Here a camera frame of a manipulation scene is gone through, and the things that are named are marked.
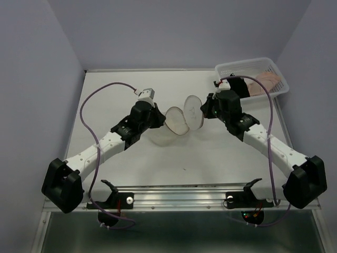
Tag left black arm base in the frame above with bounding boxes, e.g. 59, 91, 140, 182
92, 179, 134, 211

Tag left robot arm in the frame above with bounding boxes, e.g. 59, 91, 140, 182
42, 101, 166, 213

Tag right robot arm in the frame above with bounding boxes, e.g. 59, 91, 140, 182
200, 90, 327, 209

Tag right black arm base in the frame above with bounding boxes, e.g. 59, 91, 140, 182
222, 178, 274, 209

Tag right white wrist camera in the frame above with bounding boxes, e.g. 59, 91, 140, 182
213, 80, 231, 93

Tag aluminium mounting rail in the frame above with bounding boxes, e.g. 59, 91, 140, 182
43, 186, 322, 211

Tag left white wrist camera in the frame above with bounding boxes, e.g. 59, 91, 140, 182
134, 88, 155, 104

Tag white plastic basket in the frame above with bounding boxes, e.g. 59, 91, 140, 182
215, 57, 289, 102

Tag black bra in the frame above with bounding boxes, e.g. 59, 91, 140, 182
227, 77, 250, 99

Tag pink bra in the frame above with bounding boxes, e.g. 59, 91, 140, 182
247, 72, 281, 96

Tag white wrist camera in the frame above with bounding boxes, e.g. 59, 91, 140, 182
134, 88, 155, 104
213, 80, 231, 93

